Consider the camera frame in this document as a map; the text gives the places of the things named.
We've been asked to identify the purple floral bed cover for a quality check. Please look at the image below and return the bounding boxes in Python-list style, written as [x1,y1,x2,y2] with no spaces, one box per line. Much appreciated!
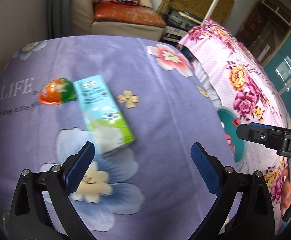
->
[0,36,234,239]

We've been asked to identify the teal plastic trash bin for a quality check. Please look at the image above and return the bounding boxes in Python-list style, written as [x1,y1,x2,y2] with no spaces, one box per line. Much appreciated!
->
[216,107,246,166]

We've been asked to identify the cream leather sofa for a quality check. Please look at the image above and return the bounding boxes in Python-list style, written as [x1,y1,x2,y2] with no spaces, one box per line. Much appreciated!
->
[70,0,166,41]

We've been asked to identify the red sticker on bin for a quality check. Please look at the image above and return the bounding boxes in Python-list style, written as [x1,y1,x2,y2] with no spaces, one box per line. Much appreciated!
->
[232,118,241,127]

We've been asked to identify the pink floral bed quilt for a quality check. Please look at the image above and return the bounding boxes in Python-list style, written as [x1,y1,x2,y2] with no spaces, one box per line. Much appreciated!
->
[178,18,291,232]

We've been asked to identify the pink nabati wafer bag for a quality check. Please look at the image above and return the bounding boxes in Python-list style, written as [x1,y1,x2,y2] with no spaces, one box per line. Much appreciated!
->
[225,133,235,155]

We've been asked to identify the blue green milk carton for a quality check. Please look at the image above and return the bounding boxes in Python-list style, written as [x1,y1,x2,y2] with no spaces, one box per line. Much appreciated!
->
[73,75,135,154]

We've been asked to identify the person's right hand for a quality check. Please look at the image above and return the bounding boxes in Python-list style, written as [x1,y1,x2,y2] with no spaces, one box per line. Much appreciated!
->
[280,167,291,213]

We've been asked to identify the orange green jelly cup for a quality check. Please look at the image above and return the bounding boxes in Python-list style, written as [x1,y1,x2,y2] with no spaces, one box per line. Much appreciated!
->
[39,77,77,105]

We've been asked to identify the orange leather seat cushion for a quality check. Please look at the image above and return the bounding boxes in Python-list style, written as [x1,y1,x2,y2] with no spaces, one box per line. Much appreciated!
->
[93,2,166,28]

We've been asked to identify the teal wardrobe doors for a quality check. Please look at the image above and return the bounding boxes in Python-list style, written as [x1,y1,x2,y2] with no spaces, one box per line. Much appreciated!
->
[264,32,291,118]

